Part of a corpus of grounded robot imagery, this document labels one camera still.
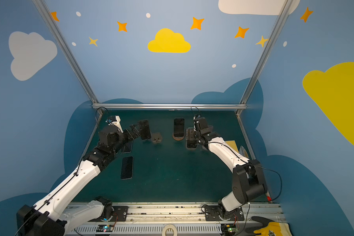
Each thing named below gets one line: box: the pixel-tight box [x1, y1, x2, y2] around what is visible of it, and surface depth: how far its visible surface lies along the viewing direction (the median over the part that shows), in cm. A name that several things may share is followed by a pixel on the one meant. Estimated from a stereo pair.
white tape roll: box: [161, 224, 178, 236], surface depth 72 cm
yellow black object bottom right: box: [245, 216, 293, 236], surface depth 70 cm
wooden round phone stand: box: [172, 133, 185, 142], surface depth 106 cm
